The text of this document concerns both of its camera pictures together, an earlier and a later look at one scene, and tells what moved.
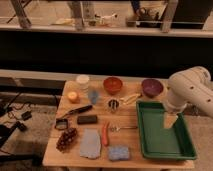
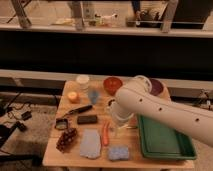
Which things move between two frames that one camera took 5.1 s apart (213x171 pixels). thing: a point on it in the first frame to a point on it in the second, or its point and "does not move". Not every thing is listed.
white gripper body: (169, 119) to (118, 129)
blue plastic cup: (94, 96) does not move
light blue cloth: (90, 144) does not move
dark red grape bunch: (66, 139) does not move
